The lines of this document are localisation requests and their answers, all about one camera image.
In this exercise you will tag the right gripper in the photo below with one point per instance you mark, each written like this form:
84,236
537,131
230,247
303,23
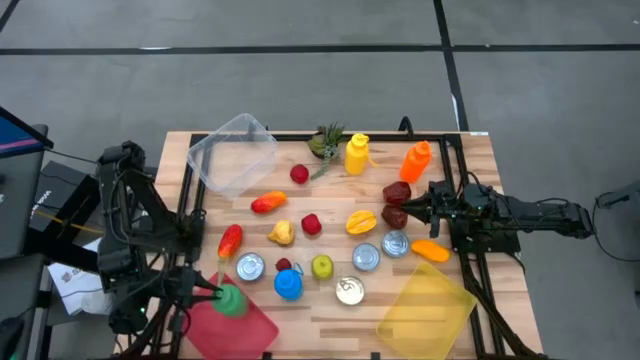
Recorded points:
447,207

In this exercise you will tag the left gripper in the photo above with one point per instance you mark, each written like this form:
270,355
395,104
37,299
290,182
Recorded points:
182,290

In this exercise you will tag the green plastic bottle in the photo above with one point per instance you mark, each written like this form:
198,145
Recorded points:
231,301

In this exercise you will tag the dark red toy fruit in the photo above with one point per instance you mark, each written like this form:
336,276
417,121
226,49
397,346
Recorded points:
397,193
394,217

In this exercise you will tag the orange yellow toy mango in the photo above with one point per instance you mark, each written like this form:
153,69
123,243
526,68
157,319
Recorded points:
431,251

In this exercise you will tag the orange plastic bottle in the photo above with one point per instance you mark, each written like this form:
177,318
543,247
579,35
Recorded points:
414,165

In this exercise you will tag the green label tuna can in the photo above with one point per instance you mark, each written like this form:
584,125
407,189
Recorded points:
395,244

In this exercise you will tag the yellow lemon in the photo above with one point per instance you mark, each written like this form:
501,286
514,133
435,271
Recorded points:
282,233
361,222

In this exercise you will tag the silver lid tin can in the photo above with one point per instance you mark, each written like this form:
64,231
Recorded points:
366,257

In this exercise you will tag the yellow plastic bottle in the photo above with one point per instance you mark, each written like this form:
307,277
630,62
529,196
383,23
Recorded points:
356,159

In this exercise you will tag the small dark red pomegranate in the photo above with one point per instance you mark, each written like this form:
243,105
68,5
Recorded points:
283,264

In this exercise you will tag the blue plastic bottle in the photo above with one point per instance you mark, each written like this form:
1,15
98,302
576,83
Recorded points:
288,286

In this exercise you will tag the large blue-red chicken can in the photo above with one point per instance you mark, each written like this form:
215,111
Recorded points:
350,290

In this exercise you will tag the red round toy fruit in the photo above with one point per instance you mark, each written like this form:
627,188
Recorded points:
299,174
311,224

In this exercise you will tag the green toy apple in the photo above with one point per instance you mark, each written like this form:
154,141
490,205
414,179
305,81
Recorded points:
322,267

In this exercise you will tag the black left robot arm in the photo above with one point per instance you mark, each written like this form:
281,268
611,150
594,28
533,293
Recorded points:
145,200

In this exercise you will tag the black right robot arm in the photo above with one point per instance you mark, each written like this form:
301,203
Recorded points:
550,215

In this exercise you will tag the red plastic tray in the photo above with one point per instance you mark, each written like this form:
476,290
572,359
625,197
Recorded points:
235,335

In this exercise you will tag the blue label tuna can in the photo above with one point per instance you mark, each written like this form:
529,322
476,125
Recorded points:
250,266

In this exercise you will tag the white plastic roll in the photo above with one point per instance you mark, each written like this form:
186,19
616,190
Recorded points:
102,302

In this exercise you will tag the yellow plastic tray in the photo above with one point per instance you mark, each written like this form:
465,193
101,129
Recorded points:
425,315

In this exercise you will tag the potted succulent plant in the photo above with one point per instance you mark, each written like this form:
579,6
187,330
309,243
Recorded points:
320,145

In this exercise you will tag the white paper sheets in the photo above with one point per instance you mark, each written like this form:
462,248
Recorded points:
75,280

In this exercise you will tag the clear plastic bin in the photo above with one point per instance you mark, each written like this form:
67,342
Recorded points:
235,160

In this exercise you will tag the black case white lettering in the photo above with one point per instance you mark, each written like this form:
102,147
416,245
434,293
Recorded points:
60,187

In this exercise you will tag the black computer mouse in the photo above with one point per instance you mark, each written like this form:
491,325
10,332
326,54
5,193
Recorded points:
10,337

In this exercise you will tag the dark grey side table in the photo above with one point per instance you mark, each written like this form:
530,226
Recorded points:
20,200

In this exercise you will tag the laptop with blue screen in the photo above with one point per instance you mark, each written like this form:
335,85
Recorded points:
20,137

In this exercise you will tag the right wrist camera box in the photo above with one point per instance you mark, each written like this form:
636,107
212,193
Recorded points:
479,197

